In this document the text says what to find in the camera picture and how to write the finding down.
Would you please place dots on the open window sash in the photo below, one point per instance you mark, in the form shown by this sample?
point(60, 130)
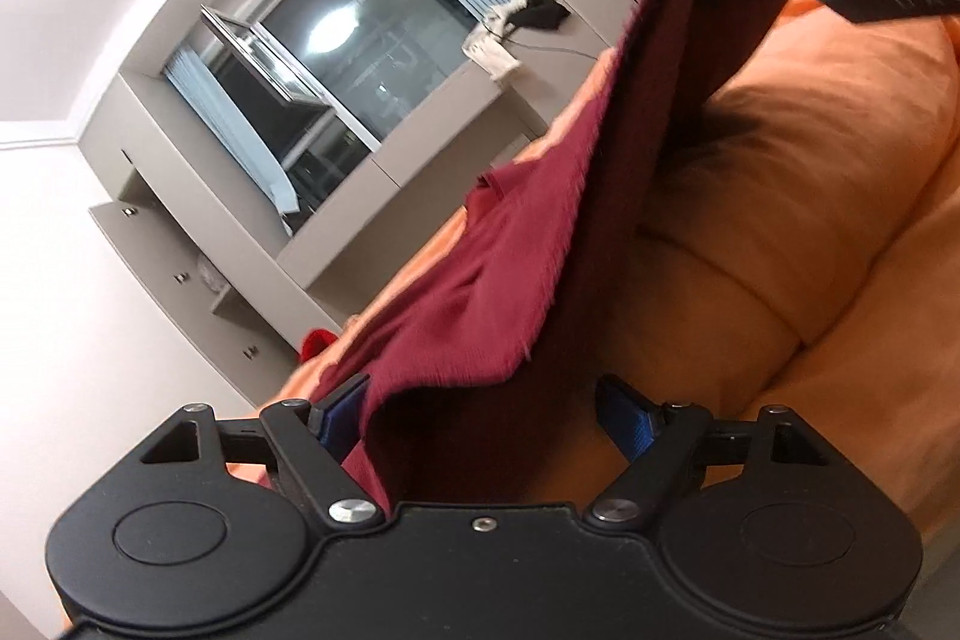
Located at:
point(262, 55)

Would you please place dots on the small red cloth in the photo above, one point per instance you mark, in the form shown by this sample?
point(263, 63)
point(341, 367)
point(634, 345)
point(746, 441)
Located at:
point(319, 344)

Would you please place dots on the grey window desk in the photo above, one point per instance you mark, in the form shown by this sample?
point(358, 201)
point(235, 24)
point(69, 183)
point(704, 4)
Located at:
point(420, 160)

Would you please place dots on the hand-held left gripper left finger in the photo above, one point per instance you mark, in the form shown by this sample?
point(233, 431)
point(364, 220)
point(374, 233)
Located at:
point(341, 419)

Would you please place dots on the white cloth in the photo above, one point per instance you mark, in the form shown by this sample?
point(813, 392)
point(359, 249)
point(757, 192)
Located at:
point(491, 48)

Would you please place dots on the black cloth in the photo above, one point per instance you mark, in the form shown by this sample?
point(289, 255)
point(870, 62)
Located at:
point(541, 10)

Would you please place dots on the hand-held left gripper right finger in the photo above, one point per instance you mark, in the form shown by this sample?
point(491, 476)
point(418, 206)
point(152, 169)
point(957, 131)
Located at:
point(626, 419)

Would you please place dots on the orange duvet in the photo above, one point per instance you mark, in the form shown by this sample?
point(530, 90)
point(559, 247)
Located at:
point(810, 175)

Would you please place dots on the grey open cupboard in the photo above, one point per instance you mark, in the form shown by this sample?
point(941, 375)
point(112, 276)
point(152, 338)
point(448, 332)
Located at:
point(150, 242)

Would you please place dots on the dark red sweater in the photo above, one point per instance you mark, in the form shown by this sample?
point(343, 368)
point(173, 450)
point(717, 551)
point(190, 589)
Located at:
point(487, 280)

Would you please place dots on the large glass window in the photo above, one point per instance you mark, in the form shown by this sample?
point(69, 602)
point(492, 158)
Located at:
point(352, 63)

